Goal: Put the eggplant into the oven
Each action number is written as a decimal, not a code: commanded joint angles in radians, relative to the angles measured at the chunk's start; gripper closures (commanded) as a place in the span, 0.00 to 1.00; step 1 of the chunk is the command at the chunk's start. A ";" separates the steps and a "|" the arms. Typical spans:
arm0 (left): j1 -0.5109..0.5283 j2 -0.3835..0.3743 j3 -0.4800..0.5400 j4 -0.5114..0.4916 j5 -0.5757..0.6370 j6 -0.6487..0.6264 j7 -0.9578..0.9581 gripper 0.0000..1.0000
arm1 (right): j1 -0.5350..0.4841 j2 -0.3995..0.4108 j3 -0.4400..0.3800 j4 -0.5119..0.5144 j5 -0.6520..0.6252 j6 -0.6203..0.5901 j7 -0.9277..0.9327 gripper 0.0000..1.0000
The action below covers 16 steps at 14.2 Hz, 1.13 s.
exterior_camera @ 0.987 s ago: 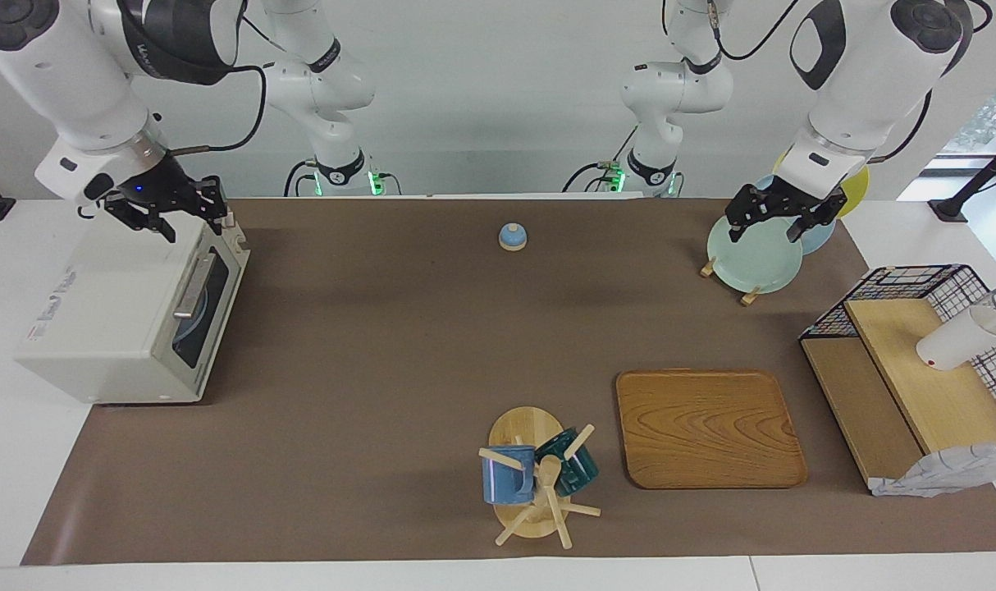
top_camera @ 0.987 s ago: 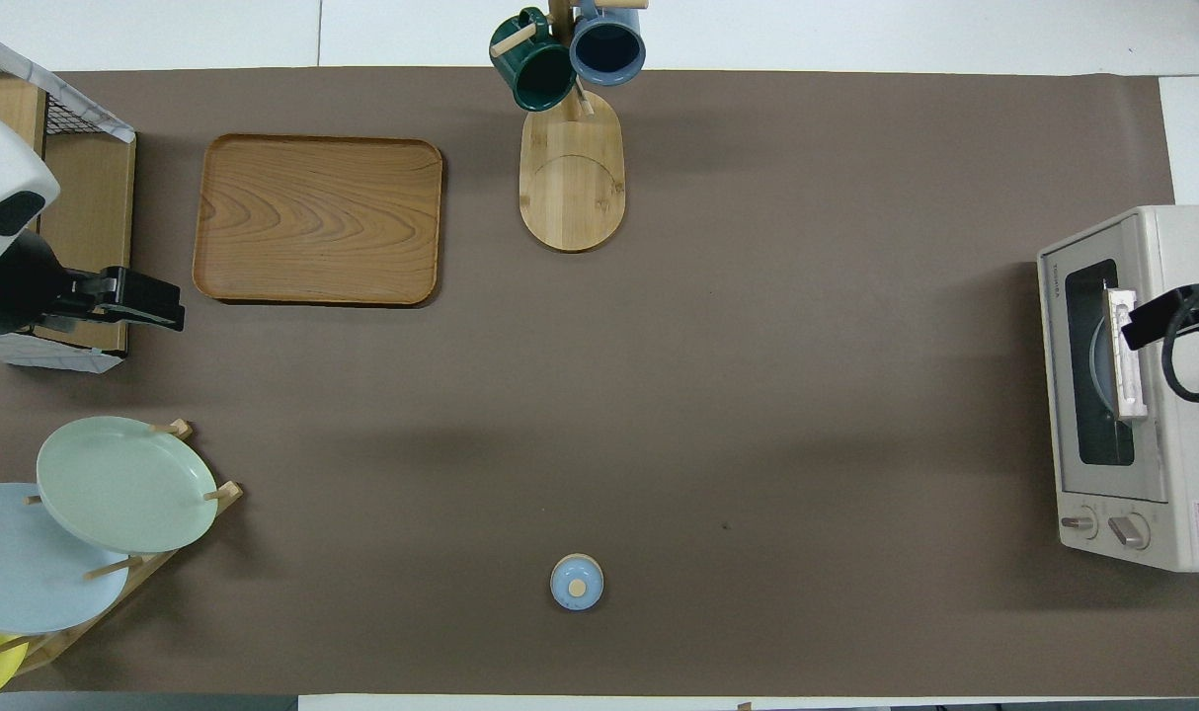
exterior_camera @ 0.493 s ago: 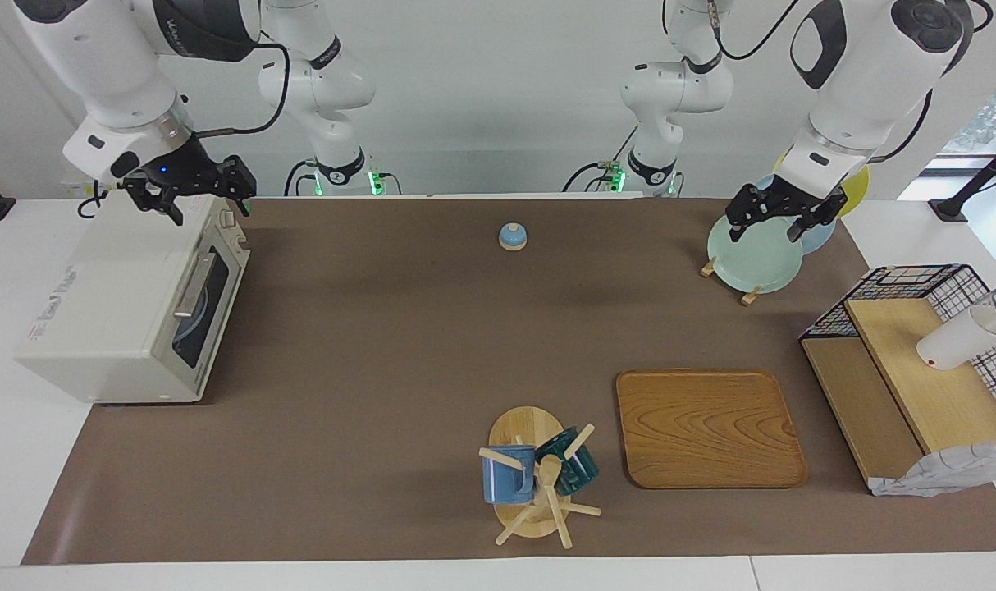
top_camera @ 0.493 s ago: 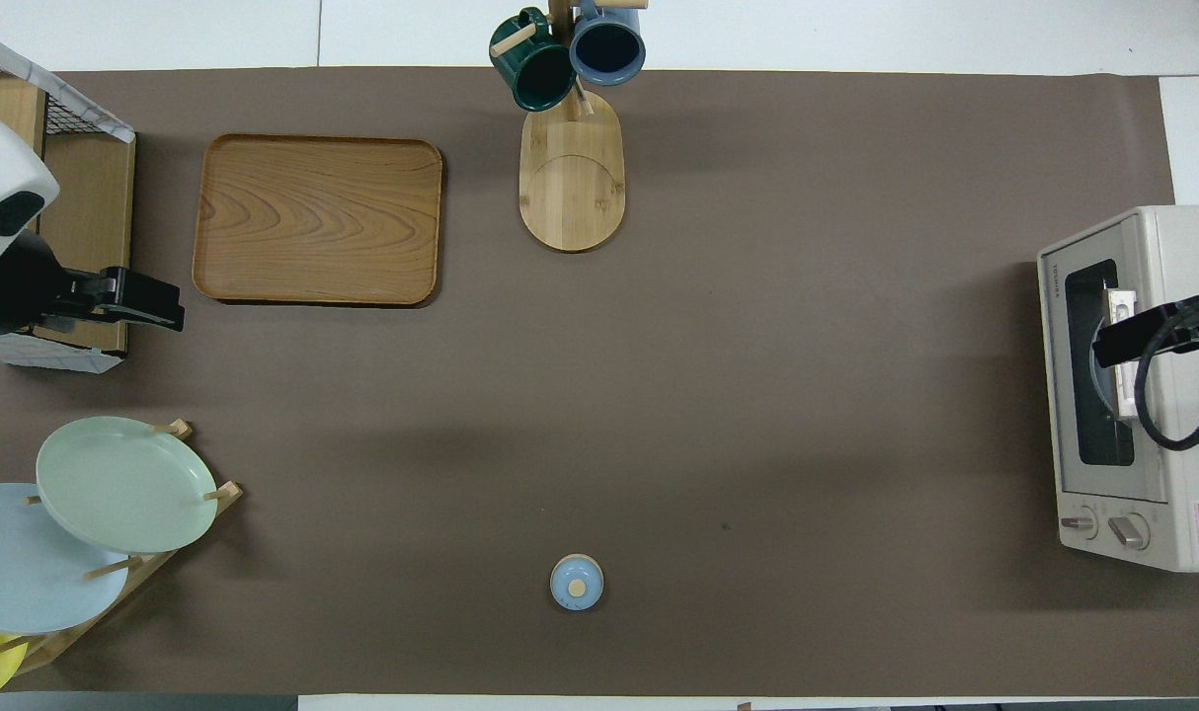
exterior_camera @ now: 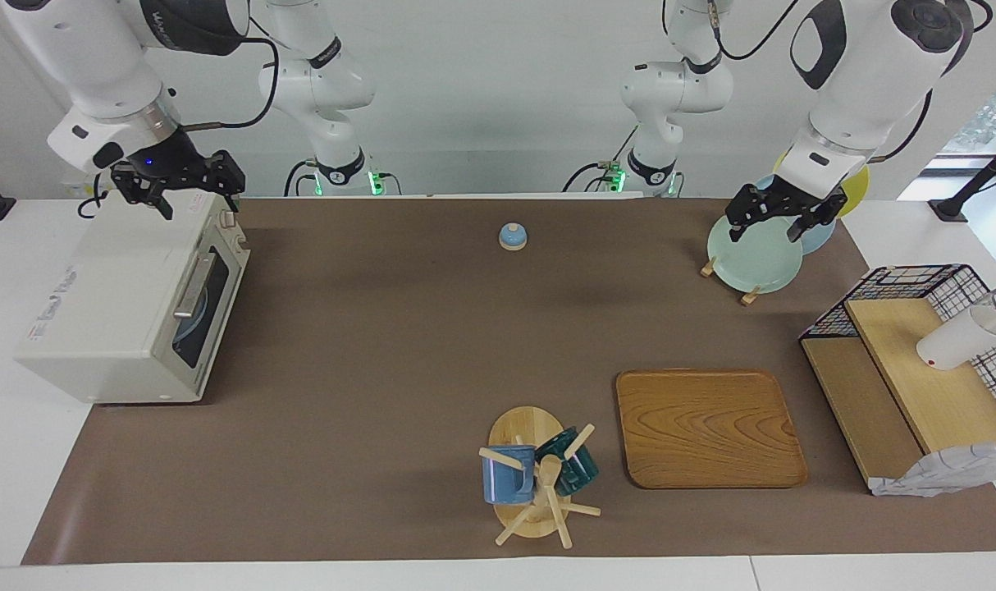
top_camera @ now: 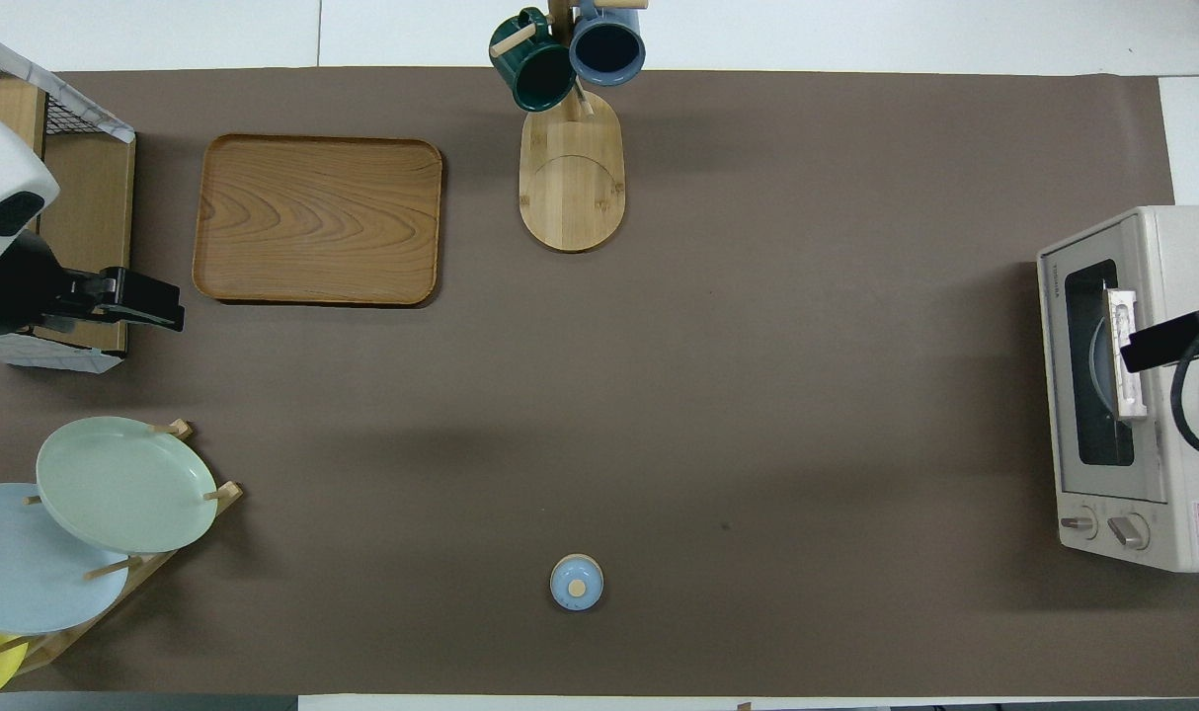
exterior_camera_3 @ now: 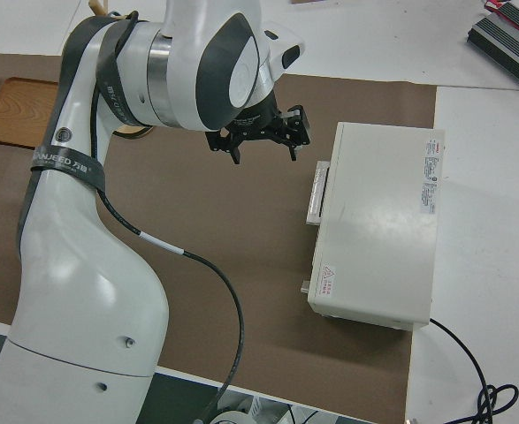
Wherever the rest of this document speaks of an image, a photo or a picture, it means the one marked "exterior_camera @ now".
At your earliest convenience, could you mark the glass oven door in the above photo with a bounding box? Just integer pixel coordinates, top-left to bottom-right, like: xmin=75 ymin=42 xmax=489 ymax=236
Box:
xmin=170 ymin=230 xmax=251 ymax=393

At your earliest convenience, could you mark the beige toaster oven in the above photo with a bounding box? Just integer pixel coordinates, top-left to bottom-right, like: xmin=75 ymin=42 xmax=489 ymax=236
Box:
xmin=14 ymin=190 xmax=251 ymax=405

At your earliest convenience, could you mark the light blue racked plate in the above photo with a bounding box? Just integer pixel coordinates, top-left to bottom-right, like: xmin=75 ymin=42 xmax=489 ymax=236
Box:
xmin=752 ymin=174 xmax=837 ymax=255

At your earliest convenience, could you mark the pale green plate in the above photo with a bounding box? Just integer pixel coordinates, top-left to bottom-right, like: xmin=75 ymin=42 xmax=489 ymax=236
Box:
xmin=706 ymin=215 xmax=804 ymax=294

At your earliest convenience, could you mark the wooden plate rack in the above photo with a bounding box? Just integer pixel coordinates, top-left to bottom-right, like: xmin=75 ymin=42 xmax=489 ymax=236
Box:
xmin=700 ymin=254 xmax=765 ymax=306

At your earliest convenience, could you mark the yellow plate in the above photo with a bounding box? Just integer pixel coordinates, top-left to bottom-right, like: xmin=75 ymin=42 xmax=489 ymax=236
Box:
xmin=773 ymin=152 xmax=870 ymax=218

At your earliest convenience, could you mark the black stand with long bar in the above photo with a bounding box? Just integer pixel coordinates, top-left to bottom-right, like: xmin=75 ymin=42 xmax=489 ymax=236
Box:
xmin=929 ymin=131 xmax=996 ymax=222

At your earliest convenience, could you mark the white cup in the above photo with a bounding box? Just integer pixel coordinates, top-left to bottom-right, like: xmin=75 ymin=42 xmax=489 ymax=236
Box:
xmin=916 ymin=304 xmax=996 ymax=371

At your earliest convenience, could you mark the brown table mat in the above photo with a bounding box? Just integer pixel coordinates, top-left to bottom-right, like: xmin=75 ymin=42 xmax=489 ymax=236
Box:
xmin=21 ymin=197 xmax=996 ymax=566

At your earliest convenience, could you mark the rectangular wooden tray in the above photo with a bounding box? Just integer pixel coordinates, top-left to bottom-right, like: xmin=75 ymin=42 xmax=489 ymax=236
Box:
xmin=615 ymin=369 xmax=809 ymax=490

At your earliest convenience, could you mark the wooden shelf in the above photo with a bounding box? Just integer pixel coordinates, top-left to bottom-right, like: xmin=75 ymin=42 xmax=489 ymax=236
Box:
xmin=799 ymin=297 xmax=996 ymax=493

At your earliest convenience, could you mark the grey white cloth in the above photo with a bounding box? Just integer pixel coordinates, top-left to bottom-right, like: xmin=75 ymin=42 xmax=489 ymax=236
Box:
xmin=870 ymin=442 xmax=996 ymax=498

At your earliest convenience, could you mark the wooden mug tree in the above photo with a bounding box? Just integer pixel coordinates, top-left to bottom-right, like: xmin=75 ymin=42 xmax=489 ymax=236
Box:
xmin=477 ymin=405 xmax=602 ymax=549

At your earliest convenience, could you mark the dark green mug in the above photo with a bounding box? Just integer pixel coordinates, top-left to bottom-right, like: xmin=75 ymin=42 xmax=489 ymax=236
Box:
xmin=535 ymin=427 xmax=600 ymax=497

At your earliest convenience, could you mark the blue mug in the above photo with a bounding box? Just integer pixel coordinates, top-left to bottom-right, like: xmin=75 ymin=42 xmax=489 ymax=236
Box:
xmin=482 ymin=444 xmax=538 ymax=505

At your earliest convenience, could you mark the black oven power cord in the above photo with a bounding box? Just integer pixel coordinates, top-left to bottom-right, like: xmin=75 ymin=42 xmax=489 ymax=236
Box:
xmin=77 ymin=174 xmax=113 ymax=218

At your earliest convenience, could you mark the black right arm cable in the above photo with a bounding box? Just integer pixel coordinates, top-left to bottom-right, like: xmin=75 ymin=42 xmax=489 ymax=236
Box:
xmin=182 ymin=16 xmax=281 ymax=131

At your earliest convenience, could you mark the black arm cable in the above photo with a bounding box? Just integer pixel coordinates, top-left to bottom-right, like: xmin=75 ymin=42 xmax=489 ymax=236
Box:
xmin=662 ymin=0 xmax=993 ymax=165
xmin=182 ymin=16 xmax=281 ymax=131

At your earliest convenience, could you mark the black wire basket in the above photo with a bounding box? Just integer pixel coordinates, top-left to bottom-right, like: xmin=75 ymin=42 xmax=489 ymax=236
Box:
xmin=799 ymin=264 xmax=996 ymax=436

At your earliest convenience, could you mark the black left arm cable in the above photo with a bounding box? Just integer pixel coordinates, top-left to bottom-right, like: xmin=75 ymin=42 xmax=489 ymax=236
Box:
xmin=662 ymin=0 xmax=993 ymax=165

